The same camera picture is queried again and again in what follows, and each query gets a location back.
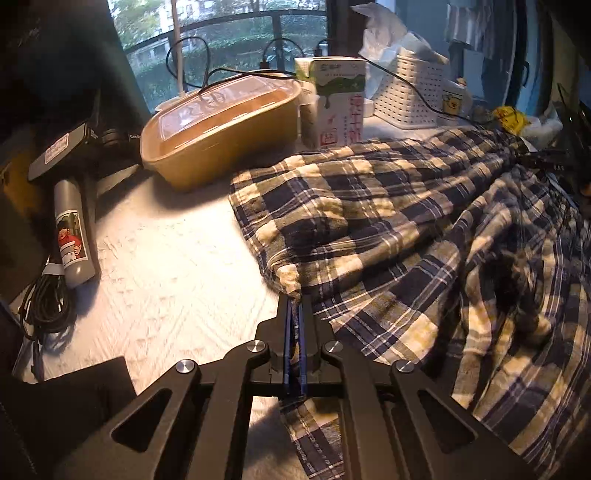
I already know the brown food container clear lid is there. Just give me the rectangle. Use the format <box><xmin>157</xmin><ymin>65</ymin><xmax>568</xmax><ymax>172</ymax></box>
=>
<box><xmin>140</xmin><ymin>73</ymin><xmax>303</xmax><ymax>192</ymax></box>

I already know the grey bottle cartoon label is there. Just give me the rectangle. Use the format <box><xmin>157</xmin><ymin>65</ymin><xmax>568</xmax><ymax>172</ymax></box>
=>
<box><xmin>53</xmin><ymin>179</ymin><xmax>97</xmax><ymax>289</ymax></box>

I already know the black cable bundle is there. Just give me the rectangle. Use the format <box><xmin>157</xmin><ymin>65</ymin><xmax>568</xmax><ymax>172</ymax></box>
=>
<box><xmin>18</xmin><ymin>263</ymin><xmax>78</xmax><ymax>343</ymax></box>

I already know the white green milk carton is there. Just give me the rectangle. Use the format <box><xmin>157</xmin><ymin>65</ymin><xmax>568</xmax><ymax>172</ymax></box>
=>
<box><xmin>294</xmin><ymin>56</ymin><xmax>368</xmax><ymax>151</ymax></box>

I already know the black power cable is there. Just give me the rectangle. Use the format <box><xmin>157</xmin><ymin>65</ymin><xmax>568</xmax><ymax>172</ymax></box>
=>
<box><xmin>166</xmin><ymin>36</ymin><xmax>301</xmax><ymax>100</ymax></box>
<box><xmin>316</xmin><ymin>39</ymin><xmax>468</xmax><ymax>121</ymax></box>

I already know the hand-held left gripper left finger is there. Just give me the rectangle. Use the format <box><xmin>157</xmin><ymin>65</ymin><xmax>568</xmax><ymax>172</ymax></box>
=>
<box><xmin>55</xmin><ymin>295</ymin><xmax>296</xmax><ymax>480</ymax></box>

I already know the yellow crumpled bag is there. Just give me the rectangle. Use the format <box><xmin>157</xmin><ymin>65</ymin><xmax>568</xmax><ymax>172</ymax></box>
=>
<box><xmin>492</xmin><ymin>105</ymin><xmax>528</xmax><ymax>136</ymax></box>

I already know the hanging striped cloth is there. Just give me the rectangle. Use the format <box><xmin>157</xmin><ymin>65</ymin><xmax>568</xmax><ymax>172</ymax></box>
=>
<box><xmin>444</xmin><ymin>0</ymin><xmax>496</xmax><ymax>57</ymax></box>

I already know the plaid blue cream shirt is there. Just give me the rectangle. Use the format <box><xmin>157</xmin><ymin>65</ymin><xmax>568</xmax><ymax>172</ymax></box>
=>
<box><xmin>228</xmin><ymin>126</ymin><xmax>591</xmax><ymax>480</ymax></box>

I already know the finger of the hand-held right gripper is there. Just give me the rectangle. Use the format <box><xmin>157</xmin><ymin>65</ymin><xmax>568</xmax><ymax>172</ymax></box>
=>
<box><xmin>521</xmin><ymin>148</ymin><xmax>568</xmax><ymax>171</ymax></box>

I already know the black balcony railing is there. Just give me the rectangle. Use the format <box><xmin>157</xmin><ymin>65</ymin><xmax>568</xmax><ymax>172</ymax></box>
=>
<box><xmin>122</xmin><ymin>9</ymin><xmax>329</xmax><ymax>52</ymax></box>

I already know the black device white label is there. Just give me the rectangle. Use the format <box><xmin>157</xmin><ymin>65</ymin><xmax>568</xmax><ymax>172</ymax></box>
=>
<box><xmin>27</xmin><ymin>121</ymin><xmax>95</xmax><ymax>182</ymax></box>

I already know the black power adapter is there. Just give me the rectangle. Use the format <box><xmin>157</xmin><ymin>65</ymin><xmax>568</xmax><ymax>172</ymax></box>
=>
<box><xmin>102</xmin><ymin>128</ymin><xmax>142</xmax><ymax>149</ymax></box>

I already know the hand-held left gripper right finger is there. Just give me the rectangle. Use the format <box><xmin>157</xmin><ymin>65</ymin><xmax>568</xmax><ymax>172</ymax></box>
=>
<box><xmin>295</xmin><ymin>294</ymin><xmax>536</xmax><ymax>480</ymax></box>

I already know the white lamp pole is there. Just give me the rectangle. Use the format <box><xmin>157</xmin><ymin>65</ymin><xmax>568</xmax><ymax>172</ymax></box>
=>
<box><xmin>154</xmin><ymin>0</ymin><xmax>200</xmax><ymax>112</ymax></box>

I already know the white plastic bag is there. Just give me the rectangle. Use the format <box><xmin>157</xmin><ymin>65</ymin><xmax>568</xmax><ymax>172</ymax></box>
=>
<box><xmin>358</xmin><ymin>2</ymin><xmax>437</xmax><ymax>70</ymax></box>

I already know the black cloth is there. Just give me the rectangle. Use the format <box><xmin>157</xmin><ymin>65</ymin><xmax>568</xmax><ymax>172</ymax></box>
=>
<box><xmin>0</xmin><ymin>355</ymin><xmax>139</xmax><ymax>480</ymax></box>

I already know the white perforated plastic basket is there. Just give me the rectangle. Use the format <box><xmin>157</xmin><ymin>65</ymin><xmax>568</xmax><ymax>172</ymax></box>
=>
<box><xmin>372</xmin><ymin>45</ymin><xmax>451</xmax><ymax>129</ymax></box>

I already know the white mug yellow print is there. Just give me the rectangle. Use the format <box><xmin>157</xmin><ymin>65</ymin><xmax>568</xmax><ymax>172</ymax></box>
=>
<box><xmin>436</xmin><ymin>78</ymin><xmax>474</xmax><ymax>125</ymax></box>

